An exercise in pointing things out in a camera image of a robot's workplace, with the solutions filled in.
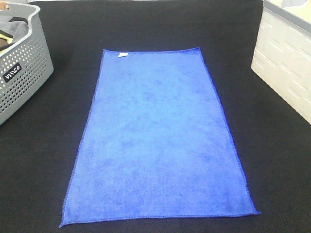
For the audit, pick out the grey perforated laundry basket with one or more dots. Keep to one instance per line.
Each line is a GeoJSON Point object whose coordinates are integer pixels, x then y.
{"type": "Point", "coordinates": [26, 64]}

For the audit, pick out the yellow-black cloth in basket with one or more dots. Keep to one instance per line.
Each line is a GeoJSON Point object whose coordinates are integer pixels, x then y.
{"type": "Point", "coordinates": [6, 40]}

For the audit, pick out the white plastic storage box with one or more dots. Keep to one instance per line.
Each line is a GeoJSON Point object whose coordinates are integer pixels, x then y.
{"type": "Point", "coordinates": [282, 54]}

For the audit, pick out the grey towel in basket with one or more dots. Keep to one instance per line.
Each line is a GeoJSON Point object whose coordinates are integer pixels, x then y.
{"type": "Point", "coordinates": [14, 30]}

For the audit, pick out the blue microfiber towel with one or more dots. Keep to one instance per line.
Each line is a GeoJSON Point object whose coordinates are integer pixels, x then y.
{"type": "Point", "coordinates": [156, 144]}

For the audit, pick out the black tablecloth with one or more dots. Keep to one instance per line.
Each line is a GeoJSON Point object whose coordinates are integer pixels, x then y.
{"type": "Point", "coordinates": [38, 144]}

